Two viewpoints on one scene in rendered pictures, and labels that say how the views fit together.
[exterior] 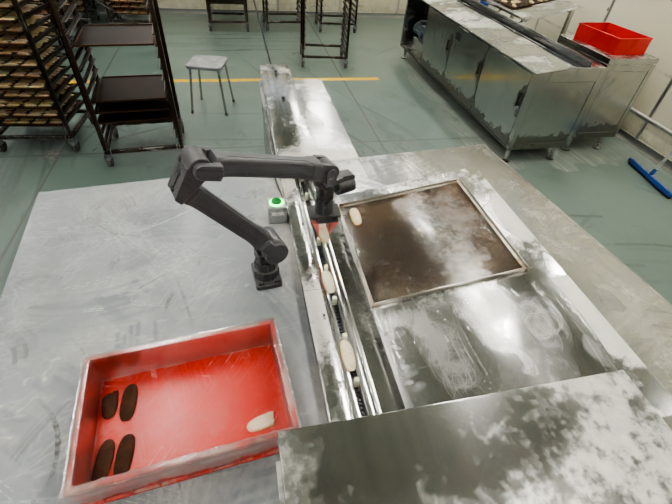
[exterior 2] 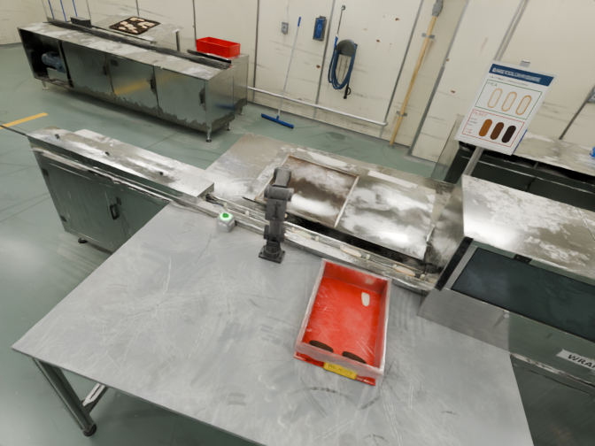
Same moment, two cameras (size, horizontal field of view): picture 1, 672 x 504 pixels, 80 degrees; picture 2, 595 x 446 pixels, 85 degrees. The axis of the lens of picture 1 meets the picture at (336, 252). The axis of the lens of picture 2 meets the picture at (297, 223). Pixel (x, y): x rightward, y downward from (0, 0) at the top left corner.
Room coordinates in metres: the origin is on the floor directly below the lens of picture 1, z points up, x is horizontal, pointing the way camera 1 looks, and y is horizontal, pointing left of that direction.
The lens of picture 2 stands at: (0.23, 1.19, 1.98)
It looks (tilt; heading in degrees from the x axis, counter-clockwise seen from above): 38 degrees down; 301
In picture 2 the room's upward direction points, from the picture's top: 10 degrees clockwise
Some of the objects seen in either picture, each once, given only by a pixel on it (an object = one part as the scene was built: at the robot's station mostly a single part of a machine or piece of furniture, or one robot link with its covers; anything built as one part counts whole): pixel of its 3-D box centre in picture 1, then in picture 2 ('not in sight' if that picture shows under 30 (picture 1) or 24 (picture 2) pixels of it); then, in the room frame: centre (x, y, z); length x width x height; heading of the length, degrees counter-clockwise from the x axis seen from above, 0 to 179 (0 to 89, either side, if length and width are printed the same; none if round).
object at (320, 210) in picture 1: (324, 205); not in sight; (1.04, 0.05, 1.05); 0.10 x 0.07 x 0.07; 105
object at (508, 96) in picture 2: not in sight; (501, 110); (0.36, -1.00, 1.50); 0.33 x 0.01 x 0.45; 12
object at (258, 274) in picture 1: (265, 267); (272, 249); (0.93, 0.23, 0.86); 0.12 x 0.09 x 0.08; 21
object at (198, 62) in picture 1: (210, 85); not in sight; (3.99, 1.39, 0.23); 0.36 x 0.36 x 0.46; 2
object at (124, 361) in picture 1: (190, 401); (346, 314); (0.44, 0.32, 0.87); 0.49 x 0.34 x 0.10; 111
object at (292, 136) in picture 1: (285, 110); (118, 161); (2.08, 0.34, 0.89); 1.25 x 0.18 x 0.09; 15
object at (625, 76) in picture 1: (584, 93); (219, 83); (4.07, -2.28, 0.44); 0.70 x 0.55 x 0.87; 15
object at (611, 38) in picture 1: (611, 38); (219, 46); (4.07, -2.28, 0.93); 0.51 x 0.36 x 0.13; 19
